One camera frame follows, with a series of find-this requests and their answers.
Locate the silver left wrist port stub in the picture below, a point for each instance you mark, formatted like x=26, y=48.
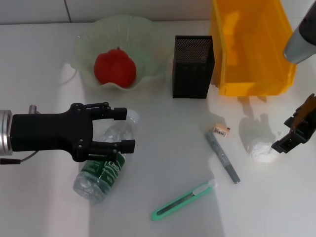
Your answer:
x=33, y=109

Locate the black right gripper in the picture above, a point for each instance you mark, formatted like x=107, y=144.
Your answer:
x=308, y=118

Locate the grey marker pen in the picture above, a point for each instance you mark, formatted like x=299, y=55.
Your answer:
x=221, y=155

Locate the white paper ball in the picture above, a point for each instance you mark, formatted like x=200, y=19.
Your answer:
x=261, y=153

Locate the small beige barcode eraser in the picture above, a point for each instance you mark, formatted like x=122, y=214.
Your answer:
x=221, y=129

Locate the green glass fruit plate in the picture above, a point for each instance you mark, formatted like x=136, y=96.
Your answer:
x=148, y=49

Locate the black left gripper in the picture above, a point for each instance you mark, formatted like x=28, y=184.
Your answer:
x=49, y=130

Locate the yellow plastic bin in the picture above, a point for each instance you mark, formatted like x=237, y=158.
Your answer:
x=254, y=61

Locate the green utility knife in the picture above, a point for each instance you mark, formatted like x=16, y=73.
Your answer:
x=177, y=202

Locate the black mesh pen holder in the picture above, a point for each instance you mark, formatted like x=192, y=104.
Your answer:
x=192, y=74

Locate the clear green-label water bottle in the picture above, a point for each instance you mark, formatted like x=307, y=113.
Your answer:
x=98, y=177

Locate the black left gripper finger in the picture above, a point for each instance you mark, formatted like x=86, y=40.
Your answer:
x=127, y=146

